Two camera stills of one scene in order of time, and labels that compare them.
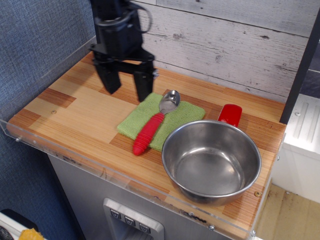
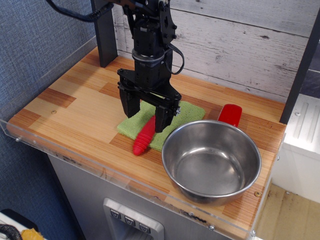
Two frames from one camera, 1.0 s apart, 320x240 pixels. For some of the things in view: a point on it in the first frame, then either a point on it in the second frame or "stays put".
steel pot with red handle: [212, 162] stays put
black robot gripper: [123, 47] to [151, 84]
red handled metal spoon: [169, 99] stays put
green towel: [147, 108] stays put
